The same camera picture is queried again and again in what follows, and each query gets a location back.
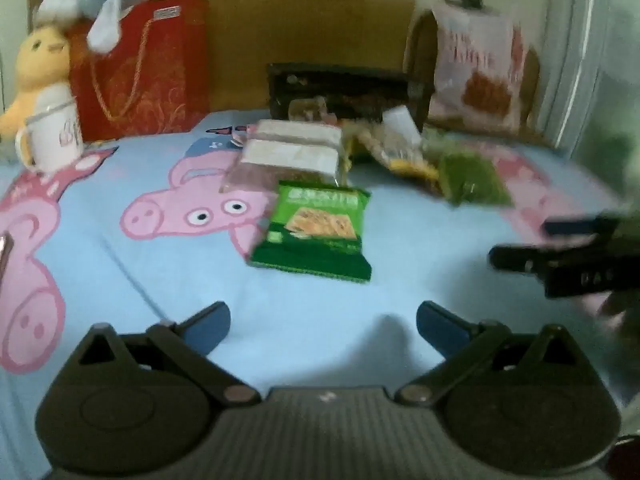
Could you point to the cartoon pig printed bedsheet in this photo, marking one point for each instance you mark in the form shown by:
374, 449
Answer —
150, 280

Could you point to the large pink snack bag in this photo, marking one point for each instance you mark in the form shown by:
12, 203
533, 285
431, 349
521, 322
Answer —
480, 70

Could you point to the white frame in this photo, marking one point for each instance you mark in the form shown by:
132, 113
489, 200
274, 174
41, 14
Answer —
575, 60

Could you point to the red gift bag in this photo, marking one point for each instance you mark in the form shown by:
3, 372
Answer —
160, 70

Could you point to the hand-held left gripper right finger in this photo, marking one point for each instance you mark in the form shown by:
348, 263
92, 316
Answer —
435, 325

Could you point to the small white snack packet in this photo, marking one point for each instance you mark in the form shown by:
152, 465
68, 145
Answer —
402, 124

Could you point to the yellow plush chick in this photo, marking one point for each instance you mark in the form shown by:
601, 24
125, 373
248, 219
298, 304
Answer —
37, 65

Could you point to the small green snack packet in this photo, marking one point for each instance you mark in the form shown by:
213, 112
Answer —
470, 180

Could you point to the white mug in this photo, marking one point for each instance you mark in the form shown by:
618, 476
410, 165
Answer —
55, 130

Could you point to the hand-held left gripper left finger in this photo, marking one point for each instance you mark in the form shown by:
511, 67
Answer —
210, 322

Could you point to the yellow snack packet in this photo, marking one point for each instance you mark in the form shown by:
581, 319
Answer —
395, 155

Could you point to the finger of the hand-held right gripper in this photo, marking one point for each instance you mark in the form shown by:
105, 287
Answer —
520, 259
575, 226

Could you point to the wooden headboard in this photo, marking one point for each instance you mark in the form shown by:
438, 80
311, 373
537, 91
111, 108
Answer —
300, 20

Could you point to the green cracker packet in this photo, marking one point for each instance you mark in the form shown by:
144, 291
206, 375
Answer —
310, 240

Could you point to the clear snack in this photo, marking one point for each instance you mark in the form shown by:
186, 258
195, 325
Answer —
307, 110

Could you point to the white brown sandwich cake packet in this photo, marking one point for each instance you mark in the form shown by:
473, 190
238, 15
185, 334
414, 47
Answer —
290, 159
295, 132

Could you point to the dark printed storage box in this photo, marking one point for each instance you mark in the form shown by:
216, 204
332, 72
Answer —
350, 87

